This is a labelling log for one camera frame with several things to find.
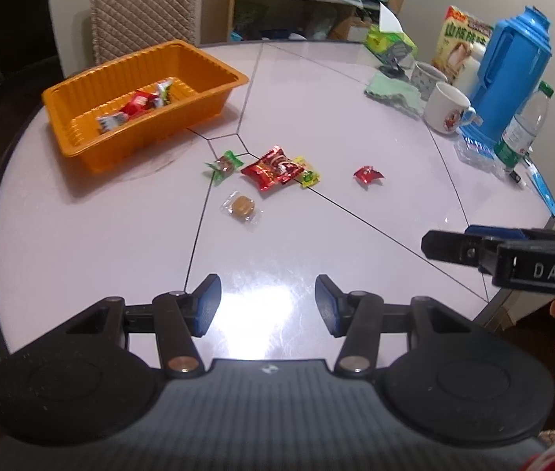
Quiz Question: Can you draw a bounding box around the small red candy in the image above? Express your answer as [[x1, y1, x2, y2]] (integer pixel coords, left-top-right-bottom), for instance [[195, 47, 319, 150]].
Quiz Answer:
[[353, 165, 385, 188]]

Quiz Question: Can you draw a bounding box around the yellow green candy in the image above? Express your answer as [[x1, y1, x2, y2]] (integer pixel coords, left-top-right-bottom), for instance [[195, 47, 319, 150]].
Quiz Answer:
[[294, 156, 321, 188]]

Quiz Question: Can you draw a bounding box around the green brown candy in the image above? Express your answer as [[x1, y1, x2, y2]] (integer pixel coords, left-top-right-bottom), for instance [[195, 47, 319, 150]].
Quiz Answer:
[[205, 150, 244, 185]]

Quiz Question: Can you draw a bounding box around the red gold candy pack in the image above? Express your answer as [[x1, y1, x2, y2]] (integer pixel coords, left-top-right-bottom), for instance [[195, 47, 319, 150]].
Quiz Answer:
[[241, 159, 278, 192]]

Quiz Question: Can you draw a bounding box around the dark red patterned candy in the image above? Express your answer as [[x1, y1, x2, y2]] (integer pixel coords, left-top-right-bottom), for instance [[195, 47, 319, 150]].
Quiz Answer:
[[261, 146, 305, 184]]

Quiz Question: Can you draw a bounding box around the black-white snack packet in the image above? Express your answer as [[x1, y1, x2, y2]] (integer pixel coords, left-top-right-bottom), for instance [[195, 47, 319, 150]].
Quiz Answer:
[[96, 112, 128, 134]]

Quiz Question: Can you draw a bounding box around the red candy pack white label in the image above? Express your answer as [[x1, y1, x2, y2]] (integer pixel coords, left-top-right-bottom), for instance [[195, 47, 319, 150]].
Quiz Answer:
[[121, 90, 156, 119]]

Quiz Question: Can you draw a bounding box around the grey-blue foil snack pouch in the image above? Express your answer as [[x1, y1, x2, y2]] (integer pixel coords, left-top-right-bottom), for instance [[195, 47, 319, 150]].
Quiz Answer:
[[155, 78, 173, 108]]

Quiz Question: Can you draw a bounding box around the blue-label plastic packet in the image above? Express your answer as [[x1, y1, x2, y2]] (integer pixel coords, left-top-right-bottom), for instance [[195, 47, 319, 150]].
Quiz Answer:
[[455, 133, 495, 171]]

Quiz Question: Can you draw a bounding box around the clear water bottle green label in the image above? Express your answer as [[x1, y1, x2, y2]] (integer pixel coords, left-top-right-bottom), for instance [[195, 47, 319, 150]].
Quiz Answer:
[[493, 81, 554, 173]]

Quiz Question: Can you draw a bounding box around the white cartoon mug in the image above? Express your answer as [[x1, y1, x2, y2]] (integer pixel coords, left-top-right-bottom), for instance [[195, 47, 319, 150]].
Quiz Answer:
[[423, 82, 477, 135]]

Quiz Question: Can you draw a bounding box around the clear wrapped orange candy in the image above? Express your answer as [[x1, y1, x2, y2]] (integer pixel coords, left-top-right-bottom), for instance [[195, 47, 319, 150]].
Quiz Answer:
[[221, 190, 262, 225]]

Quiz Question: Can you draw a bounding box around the patterned white mug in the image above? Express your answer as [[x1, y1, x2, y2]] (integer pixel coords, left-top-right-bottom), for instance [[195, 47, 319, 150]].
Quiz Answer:
[[409, 61, 448, 101]]

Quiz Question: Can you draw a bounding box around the green folded cloth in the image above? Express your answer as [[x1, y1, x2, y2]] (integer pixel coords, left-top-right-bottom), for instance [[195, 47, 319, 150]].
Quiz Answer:
[[364, 72, 425, 119]]

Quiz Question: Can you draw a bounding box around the blue thermos jug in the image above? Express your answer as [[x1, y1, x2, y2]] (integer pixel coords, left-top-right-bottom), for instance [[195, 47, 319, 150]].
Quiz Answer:
[[462, 6, 552, 148]]

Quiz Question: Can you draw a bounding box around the grey phone stand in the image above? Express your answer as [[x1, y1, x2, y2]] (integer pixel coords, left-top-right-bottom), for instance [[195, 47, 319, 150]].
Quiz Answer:
[[379, 42, 412, 79]]

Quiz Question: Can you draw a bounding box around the yellow snack box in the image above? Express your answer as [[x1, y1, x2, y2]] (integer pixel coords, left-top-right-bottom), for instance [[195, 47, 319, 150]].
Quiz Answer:
[[431, 5, 493, 82]]

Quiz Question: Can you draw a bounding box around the green tissue pack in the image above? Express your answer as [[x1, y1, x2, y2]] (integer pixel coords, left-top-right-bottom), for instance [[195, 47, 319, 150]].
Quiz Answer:
[[364, 3, 418, 59]]

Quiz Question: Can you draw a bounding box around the orange plastic tray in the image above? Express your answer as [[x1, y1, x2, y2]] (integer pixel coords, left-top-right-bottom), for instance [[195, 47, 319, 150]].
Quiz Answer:
[[42, 40, 249, 173]]

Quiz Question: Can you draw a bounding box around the wooden shelf unit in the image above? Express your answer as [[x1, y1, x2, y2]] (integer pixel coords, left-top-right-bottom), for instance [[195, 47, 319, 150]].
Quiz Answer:
[[198, 0, 403, 45]]

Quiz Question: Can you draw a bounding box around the quilted beige chair back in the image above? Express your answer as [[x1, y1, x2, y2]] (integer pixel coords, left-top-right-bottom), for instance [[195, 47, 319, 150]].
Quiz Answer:
[[90, 0, 197, 65]]

